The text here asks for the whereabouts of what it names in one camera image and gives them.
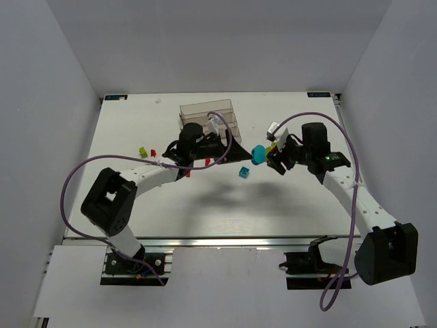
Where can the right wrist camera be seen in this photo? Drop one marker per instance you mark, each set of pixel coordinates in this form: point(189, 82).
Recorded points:
point(277, 134)

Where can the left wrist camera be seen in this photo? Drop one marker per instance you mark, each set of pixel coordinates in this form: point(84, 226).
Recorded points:
point(216, 117)

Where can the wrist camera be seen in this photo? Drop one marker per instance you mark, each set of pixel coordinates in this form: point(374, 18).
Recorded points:
point(216, 117)
point(277, 134)

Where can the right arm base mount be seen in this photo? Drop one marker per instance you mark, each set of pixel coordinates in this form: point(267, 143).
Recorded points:
point(314, 267)

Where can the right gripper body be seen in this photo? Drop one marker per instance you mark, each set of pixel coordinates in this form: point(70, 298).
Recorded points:
point(279, 159)

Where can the blue corner label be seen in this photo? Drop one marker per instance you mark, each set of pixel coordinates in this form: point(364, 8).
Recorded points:
point(318, 94)
point(115, 97)

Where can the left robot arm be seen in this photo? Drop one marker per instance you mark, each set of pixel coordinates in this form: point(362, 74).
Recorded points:
point(109, 202)

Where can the right blue corner label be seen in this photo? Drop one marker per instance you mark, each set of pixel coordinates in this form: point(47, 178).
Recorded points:
point(318, 94)

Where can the small green lego piece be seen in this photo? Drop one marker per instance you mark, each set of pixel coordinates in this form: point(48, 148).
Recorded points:
point(143, 152)

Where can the clear bin third row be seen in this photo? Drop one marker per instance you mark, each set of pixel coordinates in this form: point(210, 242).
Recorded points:
point(202, 117)

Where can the clear bin second row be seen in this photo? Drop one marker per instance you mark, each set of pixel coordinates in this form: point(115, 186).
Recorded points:
point(230, 124)

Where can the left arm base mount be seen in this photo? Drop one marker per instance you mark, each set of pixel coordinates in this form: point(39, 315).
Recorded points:
point(117, 271)

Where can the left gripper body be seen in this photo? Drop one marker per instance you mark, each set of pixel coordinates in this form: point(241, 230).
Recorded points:
point(220, 150)

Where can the left blue corner label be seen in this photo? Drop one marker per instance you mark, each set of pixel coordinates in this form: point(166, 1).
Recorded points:
point(115, 97)

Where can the clear bin nearest front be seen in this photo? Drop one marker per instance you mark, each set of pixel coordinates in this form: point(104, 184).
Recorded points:
point(235, 133)

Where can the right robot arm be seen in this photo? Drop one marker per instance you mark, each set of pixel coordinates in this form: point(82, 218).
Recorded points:
point(388, 248)

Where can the aluminium table rail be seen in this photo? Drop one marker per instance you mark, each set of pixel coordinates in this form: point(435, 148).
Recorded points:
point(268, 242)

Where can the clear bin back row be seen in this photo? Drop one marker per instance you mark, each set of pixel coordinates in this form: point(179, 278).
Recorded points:
point(203, 108)

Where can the blue square lego brick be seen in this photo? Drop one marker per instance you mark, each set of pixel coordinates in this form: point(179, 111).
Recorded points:
point(244, 172)

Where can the blue rounded lego brick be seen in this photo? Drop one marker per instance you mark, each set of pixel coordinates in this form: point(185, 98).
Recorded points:
point(258, 154)

